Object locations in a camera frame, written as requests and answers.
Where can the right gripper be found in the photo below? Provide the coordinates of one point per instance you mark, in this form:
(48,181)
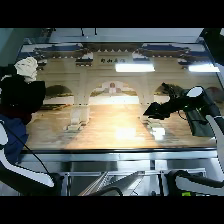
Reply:
(160,110)

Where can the cream white garment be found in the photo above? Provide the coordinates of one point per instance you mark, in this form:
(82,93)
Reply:
(27,68)

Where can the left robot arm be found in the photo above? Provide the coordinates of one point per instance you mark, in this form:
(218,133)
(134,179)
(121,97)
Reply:
(23,173)

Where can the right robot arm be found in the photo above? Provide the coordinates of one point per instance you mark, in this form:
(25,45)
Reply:
(200,100)

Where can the blue garment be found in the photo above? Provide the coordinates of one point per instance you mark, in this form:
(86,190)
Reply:
(15,136)

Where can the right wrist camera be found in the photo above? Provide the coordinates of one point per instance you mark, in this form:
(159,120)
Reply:
(170,90)

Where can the silver frame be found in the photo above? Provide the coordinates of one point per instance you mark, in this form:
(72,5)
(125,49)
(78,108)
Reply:
(100,156)

